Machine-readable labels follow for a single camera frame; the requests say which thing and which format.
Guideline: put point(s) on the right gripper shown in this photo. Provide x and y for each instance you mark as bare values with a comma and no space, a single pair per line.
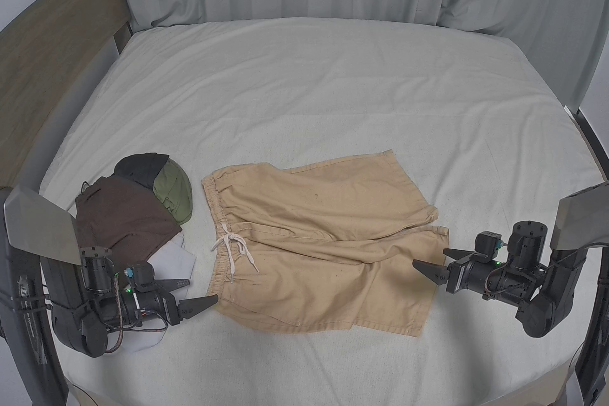
476,278

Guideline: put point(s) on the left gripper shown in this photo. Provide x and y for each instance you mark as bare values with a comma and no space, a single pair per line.
152,306

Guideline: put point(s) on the beige shorts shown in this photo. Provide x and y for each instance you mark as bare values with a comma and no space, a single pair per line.
323,242

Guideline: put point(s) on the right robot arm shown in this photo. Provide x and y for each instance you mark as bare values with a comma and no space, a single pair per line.
575,214

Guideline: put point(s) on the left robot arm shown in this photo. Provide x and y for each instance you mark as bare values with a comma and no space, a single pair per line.
38,223

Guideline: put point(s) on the bed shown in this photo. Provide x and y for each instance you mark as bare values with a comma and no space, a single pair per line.
333,85

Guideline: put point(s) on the white garment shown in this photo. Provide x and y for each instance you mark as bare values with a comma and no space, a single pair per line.
171,259

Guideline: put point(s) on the brown garment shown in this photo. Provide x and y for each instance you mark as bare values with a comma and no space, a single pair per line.
123,214

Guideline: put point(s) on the olive green garment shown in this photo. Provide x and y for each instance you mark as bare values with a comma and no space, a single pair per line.
176,192

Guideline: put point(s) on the black garment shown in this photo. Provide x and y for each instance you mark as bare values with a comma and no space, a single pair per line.
140,171

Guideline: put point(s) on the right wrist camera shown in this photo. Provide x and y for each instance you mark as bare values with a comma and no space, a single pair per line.
487,242

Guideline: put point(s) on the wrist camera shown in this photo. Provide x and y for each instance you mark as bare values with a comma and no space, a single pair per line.
142,275
487,242

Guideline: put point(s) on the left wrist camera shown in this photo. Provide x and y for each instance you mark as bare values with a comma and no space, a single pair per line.
142,275

